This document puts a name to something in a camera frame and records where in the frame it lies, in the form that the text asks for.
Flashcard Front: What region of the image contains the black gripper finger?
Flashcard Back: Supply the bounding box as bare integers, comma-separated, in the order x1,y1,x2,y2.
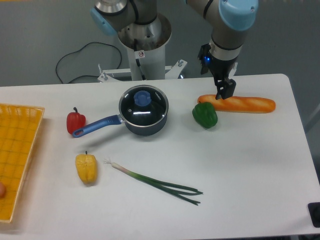
221,77,237,99
215,80,225,100

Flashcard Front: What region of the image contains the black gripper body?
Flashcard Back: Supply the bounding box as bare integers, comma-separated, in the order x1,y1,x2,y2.
209,55,237,84

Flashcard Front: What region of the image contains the glass lid with blue knob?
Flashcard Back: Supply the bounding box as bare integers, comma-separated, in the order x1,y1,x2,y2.
119,85,169,127

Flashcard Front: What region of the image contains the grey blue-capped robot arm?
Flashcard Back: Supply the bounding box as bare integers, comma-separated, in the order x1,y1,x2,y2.
90,0,259,99

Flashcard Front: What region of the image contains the orange baguette loaf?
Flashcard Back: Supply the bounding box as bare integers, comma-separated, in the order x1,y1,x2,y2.
197,94,276,114

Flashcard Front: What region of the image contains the green bell pepper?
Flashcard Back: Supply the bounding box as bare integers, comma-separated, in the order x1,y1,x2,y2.
192,102,218,129

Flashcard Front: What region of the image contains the dark blue saucepan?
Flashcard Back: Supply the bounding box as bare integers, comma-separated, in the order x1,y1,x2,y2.
71,84,170,139

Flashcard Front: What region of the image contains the green spring onion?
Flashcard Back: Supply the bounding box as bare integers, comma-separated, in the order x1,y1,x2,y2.
103,159,203,206

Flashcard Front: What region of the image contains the black device at table edge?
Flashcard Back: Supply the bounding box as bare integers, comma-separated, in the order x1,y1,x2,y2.
307,202,320,228

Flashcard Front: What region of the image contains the red bell pepper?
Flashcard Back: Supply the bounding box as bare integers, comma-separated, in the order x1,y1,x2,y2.
66,107,86,135

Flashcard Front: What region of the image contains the yellow bell pepper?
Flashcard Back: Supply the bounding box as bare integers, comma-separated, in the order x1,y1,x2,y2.
75,151,98,185

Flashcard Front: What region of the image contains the yellow woven basket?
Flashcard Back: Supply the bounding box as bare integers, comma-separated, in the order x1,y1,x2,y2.
0,103,45,223

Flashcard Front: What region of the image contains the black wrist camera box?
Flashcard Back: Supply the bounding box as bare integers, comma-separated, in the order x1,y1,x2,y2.
198,43,211,75

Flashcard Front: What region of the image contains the white pedestal base frame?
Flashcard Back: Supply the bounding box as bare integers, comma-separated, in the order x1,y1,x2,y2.
97,59,238,83

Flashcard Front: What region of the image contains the black floor cable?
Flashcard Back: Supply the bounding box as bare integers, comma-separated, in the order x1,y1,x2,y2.
55,41,123,85

